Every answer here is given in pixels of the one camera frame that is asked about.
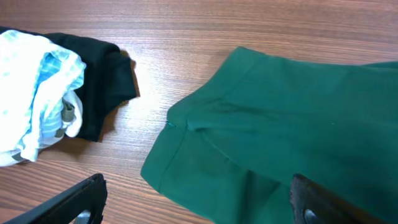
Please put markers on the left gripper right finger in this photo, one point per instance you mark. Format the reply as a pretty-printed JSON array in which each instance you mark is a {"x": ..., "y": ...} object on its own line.
[{"x": 313, "y": 204}]

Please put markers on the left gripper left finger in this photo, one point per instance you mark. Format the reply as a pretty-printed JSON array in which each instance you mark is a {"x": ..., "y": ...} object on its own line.
[{"x": 83, "y": 203}]

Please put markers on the green shirt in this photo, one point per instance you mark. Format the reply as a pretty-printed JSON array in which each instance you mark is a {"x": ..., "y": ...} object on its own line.
[{"x": 229, "y": 150}]

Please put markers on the white blue checked cloth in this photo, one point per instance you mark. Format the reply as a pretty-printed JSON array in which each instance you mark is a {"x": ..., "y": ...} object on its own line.
[{"x": 39, "y": 105}]

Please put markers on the black folded garment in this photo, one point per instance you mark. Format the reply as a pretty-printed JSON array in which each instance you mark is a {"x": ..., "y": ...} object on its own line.
[{"x": 108, "y": 79}]

